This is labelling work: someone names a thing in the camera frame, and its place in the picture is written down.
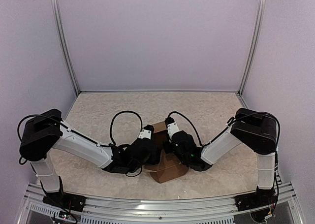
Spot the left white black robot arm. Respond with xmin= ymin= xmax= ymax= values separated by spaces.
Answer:
xmin=17 ymin=109 xmax=161 ymax=207

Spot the brown cardboard box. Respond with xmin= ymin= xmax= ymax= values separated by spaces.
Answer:
xmin=144 ymin=122 xmax=189 ymax=184

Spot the aluminium corner post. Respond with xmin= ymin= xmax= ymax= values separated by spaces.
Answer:
xmin=238 ymin=0 xmax=266 ymax=97
xmin=51 ymin=0 xmax=81 ymax=96

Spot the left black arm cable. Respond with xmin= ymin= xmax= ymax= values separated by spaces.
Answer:
xmin=109 ymin=110 xmax=144 ymax=146

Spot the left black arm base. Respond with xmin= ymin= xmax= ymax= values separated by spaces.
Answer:
xmin=40 ymin=176 xmax=87 ymax=212

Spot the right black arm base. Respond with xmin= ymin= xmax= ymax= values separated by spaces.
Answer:
xmin=234 ymin=187 xmax=278 ymax=211

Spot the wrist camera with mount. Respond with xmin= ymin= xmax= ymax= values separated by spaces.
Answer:
xmin=164 ymin=117 xmax=180 ymax=143
xmin=138 ymin=125 xmax=155 ymax=139

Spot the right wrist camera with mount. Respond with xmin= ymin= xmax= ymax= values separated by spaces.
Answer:
xmin=164 ymin=117 xmax=180 ymax=143

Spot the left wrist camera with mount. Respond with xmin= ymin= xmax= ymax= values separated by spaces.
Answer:
xmin=138 ymin=125 xmax=155 ymax=139

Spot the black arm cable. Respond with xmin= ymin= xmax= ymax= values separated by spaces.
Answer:
xmin=109 ymin=110 xmax=144 ymax=146
xmin=166 ymin=111 xmax=281 ymax=148

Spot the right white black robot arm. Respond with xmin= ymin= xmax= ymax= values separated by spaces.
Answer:
xmin=164 ymin=108 xmax=281 ymax=206

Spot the left aluminium corner post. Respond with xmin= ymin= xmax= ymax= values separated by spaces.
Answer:
xmin=51 ymin=0 xmax=81 ymax=96

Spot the right aluminium corner post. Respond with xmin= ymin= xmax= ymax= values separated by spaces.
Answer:
xmin=238 ymin=0 xmax=266 ymax=97

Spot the front aluminium frame rail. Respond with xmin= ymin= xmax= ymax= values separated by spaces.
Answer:
xmin=17 ymin=184 xmax=303 ymax=224

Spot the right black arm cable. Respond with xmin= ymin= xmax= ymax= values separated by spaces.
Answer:
xmin=166 ymin=111 xmax=281 ymax=148

